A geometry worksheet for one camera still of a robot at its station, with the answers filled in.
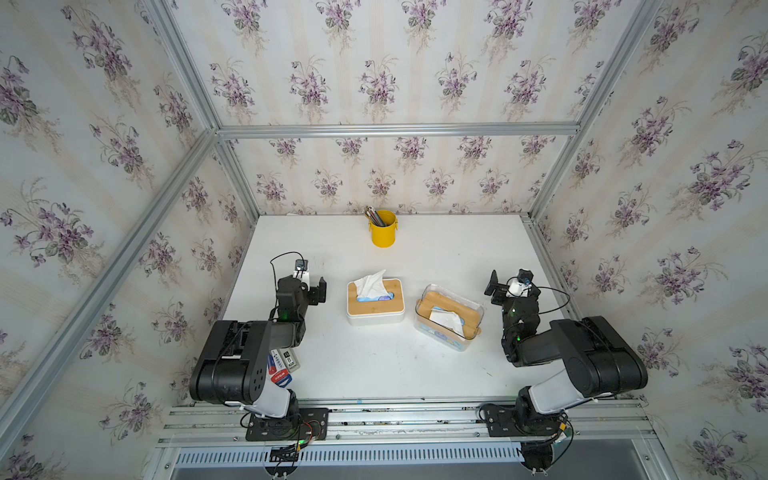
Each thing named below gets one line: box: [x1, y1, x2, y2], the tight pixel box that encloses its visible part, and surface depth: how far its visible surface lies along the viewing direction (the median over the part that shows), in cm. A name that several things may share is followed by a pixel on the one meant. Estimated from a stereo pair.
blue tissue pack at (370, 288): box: [354, 269, 395, 303], surface depth 90 cm
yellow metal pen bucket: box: [368, 210, 399, 248], surface depth 109 cm
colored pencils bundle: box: [364, 205, 387, 227], surface depth 101 cm
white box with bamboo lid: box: [346, 278, 405, 326], surface depth 90 cm
